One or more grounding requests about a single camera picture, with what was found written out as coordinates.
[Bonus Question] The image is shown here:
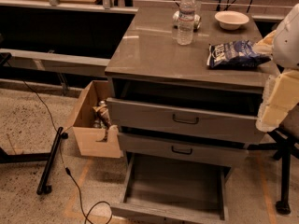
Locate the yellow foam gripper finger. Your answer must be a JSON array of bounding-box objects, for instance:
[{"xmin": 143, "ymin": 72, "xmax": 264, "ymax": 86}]
[
  {"xmin": 252, "ymin": 30, "xmax": 276, "ymax": 55},
  {"xmin": 256, "ymin": 69, "xmax": 299, "ymax": 133}
]

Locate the clear plastic water bottle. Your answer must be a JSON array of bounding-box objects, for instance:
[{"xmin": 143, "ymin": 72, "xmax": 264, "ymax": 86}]
[{"xmin": 177, "ymin": 0, "xmax": 196, "ymax": 46}]

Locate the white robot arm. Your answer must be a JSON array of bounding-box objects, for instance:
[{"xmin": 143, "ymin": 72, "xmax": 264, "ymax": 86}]
[{"xmin": 253, "ymin": 4, "xmax": 299, "ymax": 133}]

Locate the grey drawer cabinet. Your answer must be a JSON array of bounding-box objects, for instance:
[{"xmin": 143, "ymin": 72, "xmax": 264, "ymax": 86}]
[{"xmin": 106, "ymin": 8, "xmax": 278, "ymax": 158}]

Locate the middle grey drawer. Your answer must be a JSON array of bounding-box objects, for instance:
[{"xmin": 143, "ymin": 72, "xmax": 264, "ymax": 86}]
[{"xmin": 118, "ymin": 133, "xmax": 248, "ymax": 167}]

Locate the top grey drawer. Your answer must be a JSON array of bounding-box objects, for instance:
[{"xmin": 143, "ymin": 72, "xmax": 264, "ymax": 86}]
[{"xmin": 107, "ymin": 98, "xmax": 264, "ymax": 144}]

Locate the bottom grey open drawer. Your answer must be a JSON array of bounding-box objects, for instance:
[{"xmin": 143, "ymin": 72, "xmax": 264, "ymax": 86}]
[{"xmin": 111, "ymin": 154, "xmax": 228, "ymax": 224}]

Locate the blue chip bag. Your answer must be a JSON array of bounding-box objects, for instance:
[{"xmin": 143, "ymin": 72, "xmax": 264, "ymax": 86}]
[{"xmin": 206, "ymin": 40, "xmax": 270, "ymax": 70}]

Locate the white paper bowl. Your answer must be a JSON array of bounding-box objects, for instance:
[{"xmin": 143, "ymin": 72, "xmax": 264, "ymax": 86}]
[{"xmin": 215, "ymin": 11, "xmax": 249, "ymax": 31}]

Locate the black chair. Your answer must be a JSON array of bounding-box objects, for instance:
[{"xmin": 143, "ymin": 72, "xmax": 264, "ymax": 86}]
[{"xmin": 248, "ymin": 127, "xmax": 299, "ymax": 215}]

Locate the crushed green soda can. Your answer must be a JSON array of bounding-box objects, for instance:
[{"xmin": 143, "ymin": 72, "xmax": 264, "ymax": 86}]
[{"xmin": 172, "ymin": 11, "xmax": 201, "ymax": 31}]

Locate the brown trash in box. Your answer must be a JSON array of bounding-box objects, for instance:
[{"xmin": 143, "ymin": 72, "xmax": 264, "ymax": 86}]
[{"xmin": 93, "ymin": 100, "xmax": 111, "ymax": 142}]

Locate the cardboard box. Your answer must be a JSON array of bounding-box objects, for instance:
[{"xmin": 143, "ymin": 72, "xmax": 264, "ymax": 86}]
[{"xmin": 64, "ymin": 80, "xmax": 122, "ymax": 158}]

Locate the black table leg base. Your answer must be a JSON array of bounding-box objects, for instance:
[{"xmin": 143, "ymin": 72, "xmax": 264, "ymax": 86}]
[{"xmin": 36, "ymin": 127, "xmax": 68, "ymax": 195}]

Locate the black floor cable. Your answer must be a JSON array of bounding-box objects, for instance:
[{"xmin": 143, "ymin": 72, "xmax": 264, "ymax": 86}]
[{"xmin": 6, "ymin": 59, "xmax": 114, "ymax": 224}]

